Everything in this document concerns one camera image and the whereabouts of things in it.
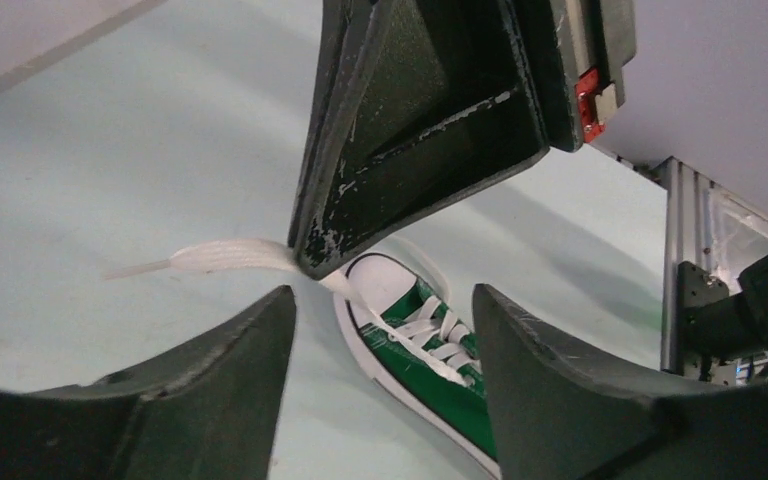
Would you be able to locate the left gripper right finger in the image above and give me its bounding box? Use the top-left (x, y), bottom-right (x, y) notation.
top-left (472, 284), bottom-right (768, 479)

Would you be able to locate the aluminium frame rail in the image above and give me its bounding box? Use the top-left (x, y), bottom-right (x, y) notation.
top-left (615, 156), bottom-right (768, 385)

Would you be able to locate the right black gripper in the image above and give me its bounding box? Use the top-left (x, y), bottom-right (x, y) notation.
top-left (288, 0), bottom-right (637, 279)

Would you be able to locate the white shoelace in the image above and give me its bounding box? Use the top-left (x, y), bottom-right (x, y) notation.
top-left (102, 238), bottom-right (467, 386)

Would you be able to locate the green canvas sneaker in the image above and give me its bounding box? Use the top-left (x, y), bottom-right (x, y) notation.
top-left (334, 252), bottom-right (501, 479)

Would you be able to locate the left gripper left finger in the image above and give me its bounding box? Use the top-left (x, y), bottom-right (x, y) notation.
top-left (0, 285), bottom-right (296, 479)

